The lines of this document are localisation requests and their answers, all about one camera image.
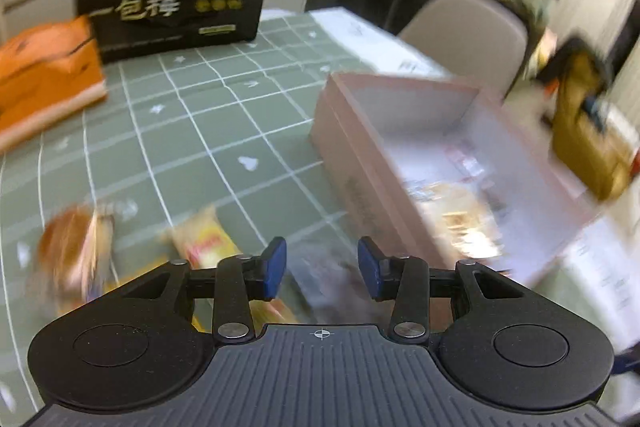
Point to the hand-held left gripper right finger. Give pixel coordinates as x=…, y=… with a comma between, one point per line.
x=367, y=269

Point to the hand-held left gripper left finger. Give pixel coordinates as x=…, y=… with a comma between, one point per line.
x=276, y=267

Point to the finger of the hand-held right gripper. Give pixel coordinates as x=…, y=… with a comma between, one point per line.
x=595, y=112

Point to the dark clear snack packet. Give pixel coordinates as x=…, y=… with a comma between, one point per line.
x=325, y=277

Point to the yellow snack packet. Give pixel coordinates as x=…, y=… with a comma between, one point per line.
x=590, y=157

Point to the rice bar clear packet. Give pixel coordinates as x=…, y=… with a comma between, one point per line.
x=205, y=242

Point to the pink cardboard box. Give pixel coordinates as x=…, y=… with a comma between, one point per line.
x=360, y=167

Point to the red snack packet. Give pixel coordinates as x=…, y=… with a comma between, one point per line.
x=70, y=247

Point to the golden snack packet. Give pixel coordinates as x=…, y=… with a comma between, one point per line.
x=460, y=217

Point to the beige chair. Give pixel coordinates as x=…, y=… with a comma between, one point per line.
x=465, y=32

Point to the green grid table mat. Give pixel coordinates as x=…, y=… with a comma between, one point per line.
x=200, y=132

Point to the orange packet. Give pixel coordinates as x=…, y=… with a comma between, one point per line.
x=45, y=77

